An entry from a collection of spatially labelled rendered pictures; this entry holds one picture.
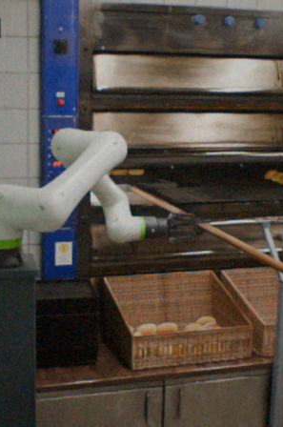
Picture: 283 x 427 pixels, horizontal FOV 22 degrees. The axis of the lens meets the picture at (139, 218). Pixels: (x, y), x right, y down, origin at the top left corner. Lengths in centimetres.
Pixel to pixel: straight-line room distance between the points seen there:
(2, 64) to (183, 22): 85
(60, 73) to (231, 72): 82
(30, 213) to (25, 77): 118
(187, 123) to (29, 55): 80
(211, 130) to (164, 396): 125
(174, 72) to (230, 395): 146
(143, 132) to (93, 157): 103
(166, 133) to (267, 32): 69
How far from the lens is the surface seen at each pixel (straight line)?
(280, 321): 319
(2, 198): 225
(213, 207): 358
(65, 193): 222
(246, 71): 359
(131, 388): 310
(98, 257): 341
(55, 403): 304
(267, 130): 364
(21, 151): 328
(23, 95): 327
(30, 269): 229
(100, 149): 243
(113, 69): 336
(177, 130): 346
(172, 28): 345
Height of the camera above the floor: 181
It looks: 12 degrees down
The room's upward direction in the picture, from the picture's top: 1 degrees clockwise
